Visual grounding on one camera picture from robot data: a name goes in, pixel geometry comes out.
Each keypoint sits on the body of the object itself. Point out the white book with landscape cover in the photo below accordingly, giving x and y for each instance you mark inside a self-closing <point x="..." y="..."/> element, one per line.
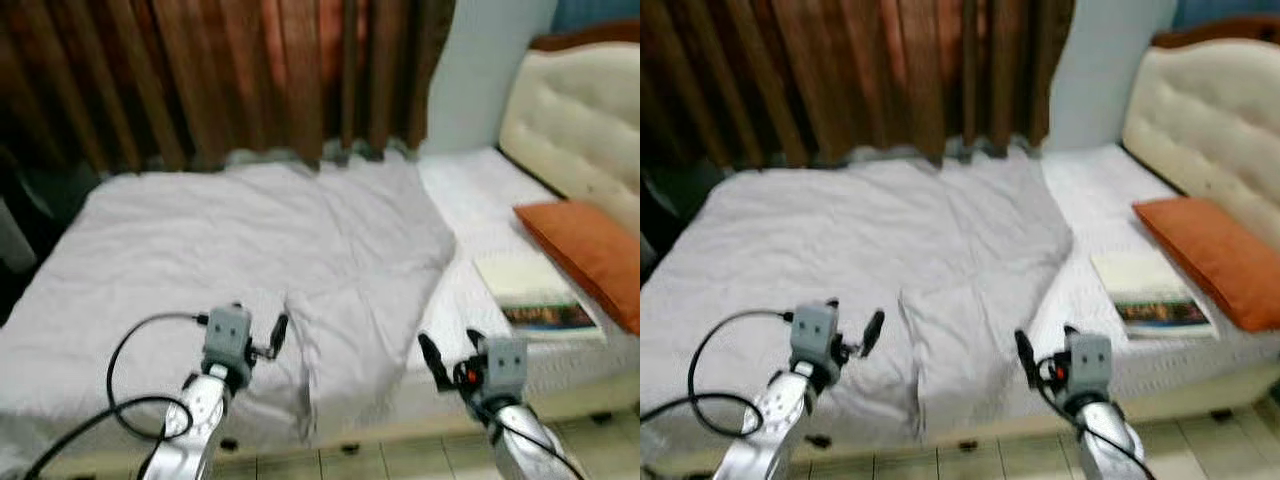
<point x="1140" y="280"/>
<point x="520" y="285"/>

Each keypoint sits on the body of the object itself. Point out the orange pillow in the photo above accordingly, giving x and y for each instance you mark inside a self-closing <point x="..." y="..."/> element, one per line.
<point x="590" y="250"/>
<point x="1215" y="250"/>

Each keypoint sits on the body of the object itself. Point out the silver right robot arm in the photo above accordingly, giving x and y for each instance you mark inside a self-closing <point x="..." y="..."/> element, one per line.
<point x="1110" y="445"/>
<point x="525" y="445"/>

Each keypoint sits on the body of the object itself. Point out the cream bed base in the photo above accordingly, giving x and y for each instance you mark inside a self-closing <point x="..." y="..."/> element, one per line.
<point x="400" y="425"/>
<point x="1000" y="425"/>

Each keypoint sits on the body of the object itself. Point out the grey wrinkled duvet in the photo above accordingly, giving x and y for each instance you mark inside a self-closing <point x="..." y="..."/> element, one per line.
<point x="200" y="240"/>
<point x="830" y="240"/>

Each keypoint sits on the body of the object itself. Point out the white patterned mattress sheet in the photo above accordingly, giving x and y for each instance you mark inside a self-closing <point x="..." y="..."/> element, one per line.
<point x="470" y="200"/>
<point x="1090" y="195"/>

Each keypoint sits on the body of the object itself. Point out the cream tufted headboard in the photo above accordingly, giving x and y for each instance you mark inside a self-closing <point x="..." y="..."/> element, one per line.
<point x="580" y="110"/>
<point x="1200" y="110"/>

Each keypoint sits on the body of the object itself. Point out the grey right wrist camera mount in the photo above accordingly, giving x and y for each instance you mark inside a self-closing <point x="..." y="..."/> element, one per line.
<point x="1090" y="360"/>
<point x="508" y="365"/>

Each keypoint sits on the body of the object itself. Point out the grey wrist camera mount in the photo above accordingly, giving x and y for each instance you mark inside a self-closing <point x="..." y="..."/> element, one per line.
<point x="228" y="335"/>
<point x="815" y="330"/>
<point x="508" y="365"/>
<point x="1090" y="360"/>

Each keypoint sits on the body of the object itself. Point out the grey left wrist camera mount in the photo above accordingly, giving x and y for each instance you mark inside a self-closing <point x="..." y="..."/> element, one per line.
<point x="228" y="335"/>
<point x="815" y="330"/>

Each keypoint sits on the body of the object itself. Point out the brown wooden headboard frame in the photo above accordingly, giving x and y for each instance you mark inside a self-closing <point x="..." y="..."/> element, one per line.
<point x="1230" y="28"/>
<point x="590" y="32"/>

